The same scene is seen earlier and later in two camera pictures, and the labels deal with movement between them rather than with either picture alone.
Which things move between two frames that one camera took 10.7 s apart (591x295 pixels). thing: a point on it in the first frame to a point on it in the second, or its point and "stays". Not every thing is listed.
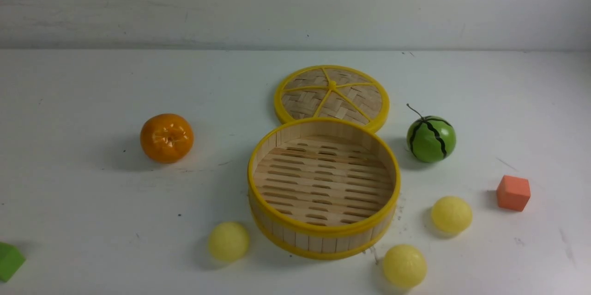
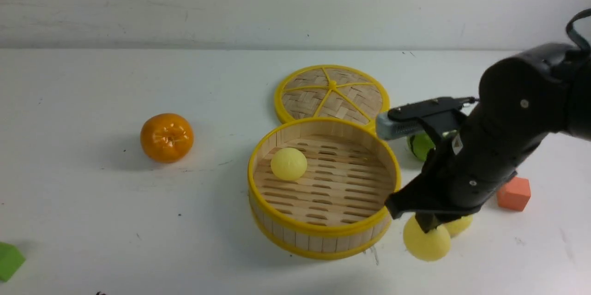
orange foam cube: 513,193 stays
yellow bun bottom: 404,266 to 431,246
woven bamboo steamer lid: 342,92 stays
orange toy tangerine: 166,138 stays
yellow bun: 228,241 to 288,164
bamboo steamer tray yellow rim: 322,188 stays
